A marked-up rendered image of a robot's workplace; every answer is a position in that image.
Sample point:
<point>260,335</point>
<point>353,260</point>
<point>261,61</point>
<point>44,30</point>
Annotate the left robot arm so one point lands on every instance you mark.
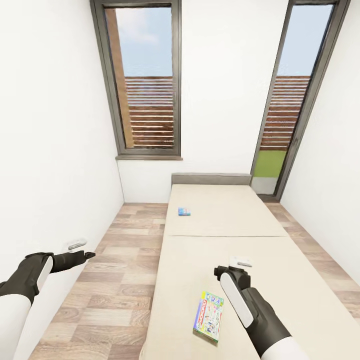
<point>18,293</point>

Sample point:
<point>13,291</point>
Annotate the door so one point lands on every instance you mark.
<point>310,32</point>

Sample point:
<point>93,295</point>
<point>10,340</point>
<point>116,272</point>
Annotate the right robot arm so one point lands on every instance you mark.
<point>269,336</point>

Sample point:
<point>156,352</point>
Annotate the board game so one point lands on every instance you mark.
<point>184,211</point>
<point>209,316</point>

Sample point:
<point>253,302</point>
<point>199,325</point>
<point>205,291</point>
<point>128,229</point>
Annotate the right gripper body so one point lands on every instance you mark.
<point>220,270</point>

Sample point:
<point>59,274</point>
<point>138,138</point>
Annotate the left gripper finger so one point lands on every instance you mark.
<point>89,255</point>

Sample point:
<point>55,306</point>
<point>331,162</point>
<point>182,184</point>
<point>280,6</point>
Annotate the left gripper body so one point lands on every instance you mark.
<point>73,259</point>

